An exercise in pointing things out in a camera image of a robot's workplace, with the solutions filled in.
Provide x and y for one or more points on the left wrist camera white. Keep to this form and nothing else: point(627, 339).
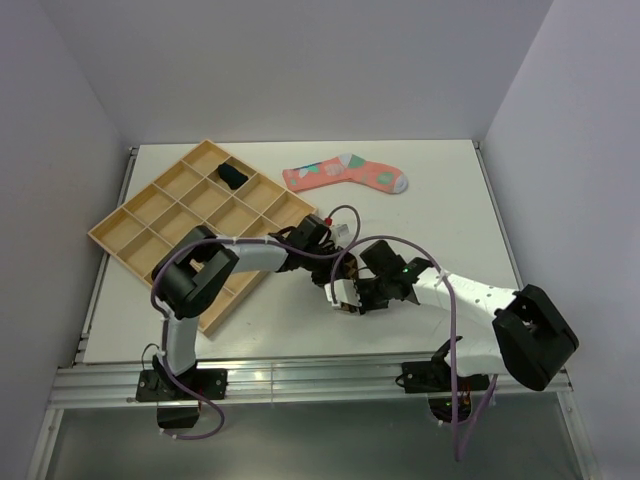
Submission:
point(336, 230)

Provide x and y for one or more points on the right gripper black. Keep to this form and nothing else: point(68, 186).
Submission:
point(365, 305)

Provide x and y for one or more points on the brown orange argyle sock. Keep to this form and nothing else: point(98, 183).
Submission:
point(348, 268)

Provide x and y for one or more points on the pink patterned sock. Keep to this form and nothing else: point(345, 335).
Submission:
point(346, 168)

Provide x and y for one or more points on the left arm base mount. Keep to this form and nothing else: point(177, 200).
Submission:
point(201, 385)

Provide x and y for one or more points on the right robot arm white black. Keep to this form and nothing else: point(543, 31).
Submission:
point(525, 336)

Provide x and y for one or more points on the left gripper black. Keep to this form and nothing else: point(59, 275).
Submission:
point(319, 279)

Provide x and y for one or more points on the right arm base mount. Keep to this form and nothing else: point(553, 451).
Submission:
point(434, 376)

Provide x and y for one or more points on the navy ankle sock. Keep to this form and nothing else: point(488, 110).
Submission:
point(231, 176)

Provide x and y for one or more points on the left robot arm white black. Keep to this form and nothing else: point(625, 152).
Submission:
point(188, 279)

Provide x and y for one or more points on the aluminium frame rail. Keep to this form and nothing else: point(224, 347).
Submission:
point(258, 381)

